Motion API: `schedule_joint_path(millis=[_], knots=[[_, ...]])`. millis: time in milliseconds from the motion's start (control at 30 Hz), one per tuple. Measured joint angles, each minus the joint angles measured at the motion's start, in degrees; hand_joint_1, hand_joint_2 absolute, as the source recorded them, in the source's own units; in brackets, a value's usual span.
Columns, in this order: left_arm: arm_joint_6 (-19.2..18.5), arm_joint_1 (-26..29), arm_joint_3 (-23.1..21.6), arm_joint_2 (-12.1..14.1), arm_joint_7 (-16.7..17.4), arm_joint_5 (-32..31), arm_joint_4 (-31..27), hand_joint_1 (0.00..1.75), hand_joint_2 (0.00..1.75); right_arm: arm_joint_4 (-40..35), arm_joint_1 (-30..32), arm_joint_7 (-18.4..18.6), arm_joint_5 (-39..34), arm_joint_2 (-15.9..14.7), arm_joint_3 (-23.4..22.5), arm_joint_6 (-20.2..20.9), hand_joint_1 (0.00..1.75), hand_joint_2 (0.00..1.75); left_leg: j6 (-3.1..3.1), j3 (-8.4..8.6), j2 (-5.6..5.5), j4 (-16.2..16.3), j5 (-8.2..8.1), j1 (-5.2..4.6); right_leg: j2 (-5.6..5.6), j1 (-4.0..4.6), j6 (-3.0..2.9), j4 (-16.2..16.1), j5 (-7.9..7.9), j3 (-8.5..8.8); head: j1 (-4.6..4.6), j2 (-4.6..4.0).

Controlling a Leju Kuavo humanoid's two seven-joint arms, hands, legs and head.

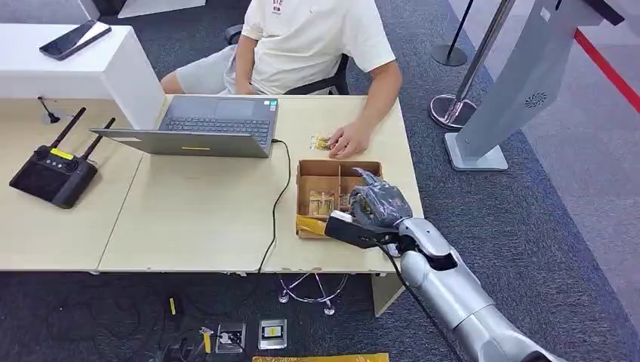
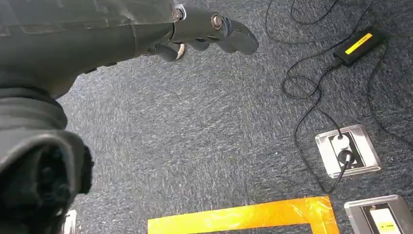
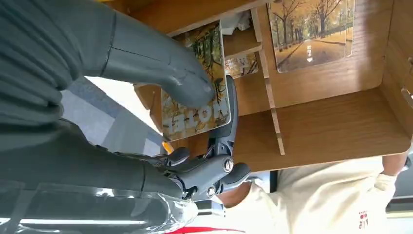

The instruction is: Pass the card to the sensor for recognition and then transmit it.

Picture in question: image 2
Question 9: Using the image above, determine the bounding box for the thin black laptop cable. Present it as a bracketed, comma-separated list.
[264, 0, 413, 148]

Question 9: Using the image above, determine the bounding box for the floor socket with plugs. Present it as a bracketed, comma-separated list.
[314, 124, 383, 179]

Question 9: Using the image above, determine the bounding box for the floor socket with yellow label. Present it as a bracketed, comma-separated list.
[343, 194, 413, 234]

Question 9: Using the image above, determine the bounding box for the black plug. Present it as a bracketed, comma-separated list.
[337, 149, 356, 166]

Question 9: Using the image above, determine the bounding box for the white plug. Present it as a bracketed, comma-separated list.
[330, 134, 351, 151]

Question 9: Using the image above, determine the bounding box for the yellow floor tape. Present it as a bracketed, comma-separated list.
[147, 195, 341, 234]

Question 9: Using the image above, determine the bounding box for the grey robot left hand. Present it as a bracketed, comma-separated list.
[0, 0, 260, 99]

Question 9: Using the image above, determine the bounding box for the black power adapter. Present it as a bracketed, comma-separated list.
[333, 27, 387, 68]

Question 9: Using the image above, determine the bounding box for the silver metal plate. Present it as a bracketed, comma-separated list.
[63, 209, 78, 234]

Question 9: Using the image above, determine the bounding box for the black mains cable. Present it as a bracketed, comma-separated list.
[282, 58, 353, 195]

